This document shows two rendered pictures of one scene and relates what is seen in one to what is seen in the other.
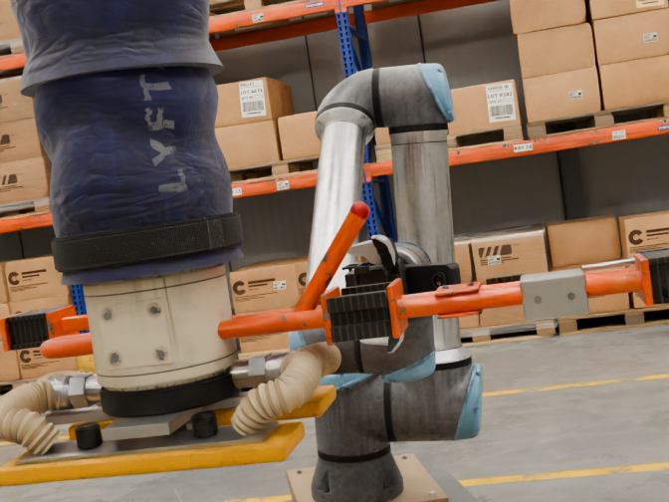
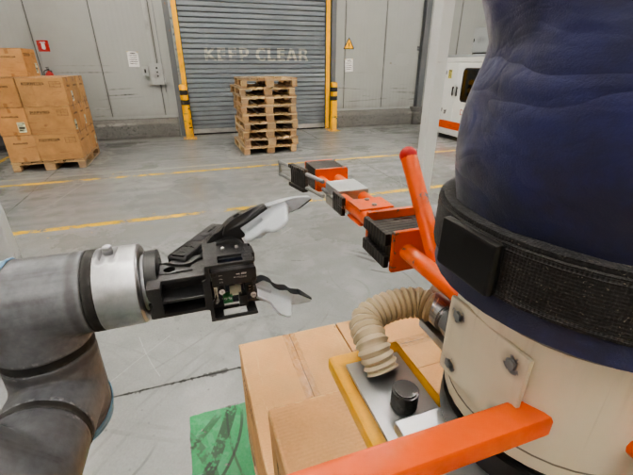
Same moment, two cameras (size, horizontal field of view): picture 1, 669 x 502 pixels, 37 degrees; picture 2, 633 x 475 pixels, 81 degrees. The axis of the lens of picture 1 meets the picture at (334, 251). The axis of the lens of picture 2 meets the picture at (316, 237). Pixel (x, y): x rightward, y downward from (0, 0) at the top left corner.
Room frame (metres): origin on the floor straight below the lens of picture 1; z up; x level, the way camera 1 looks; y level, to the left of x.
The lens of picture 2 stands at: (1.51, 0.33, 1.52)
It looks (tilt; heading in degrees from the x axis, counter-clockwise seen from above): 25 degrees down; 240
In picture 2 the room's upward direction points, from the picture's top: straight up
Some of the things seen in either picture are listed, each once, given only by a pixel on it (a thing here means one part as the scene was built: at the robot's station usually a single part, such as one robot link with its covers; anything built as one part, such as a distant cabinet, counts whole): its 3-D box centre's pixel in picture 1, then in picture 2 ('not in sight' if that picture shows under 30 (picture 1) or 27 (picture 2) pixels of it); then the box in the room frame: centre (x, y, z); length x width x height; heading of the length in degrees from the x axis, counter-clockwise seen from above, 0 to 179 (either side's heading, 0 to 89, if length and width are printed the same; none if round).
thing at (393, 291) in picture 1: (364, 311); (403, 237); (1.16, -0.03, 1.29); 0.10 x 0.08 x 0.06; 168
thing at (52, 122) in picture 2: not in sight; (45, 107); (2.16, -7.35, 0.87); 1.21 x 1.02 x 1.74; 78
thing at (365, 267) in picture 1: (380, 284); (203, 275); (1.44, -0.06, 1.29); 0.12 x 0.09 x 0.08; 168
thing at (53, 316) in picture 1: (40, 328); not in sight; (1.52, 0.46, 1.29); 0.09 x 0.08 x 0.05; 168
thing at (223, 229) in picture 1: (149, 240); (596, 231); (1.21, 0.22, 1.41); 0.23 x 0.23 x 0.04
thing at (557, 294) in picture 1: (554, 294); (346, 195); (1.12, -0.24, 1.28); 0.07 x 0.07 x 0.04; 78
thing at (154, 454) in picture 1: (147, 440); not in sight; (1.12, 0.24, 1.19); 0.34 x 0.10 x 0.05; 78
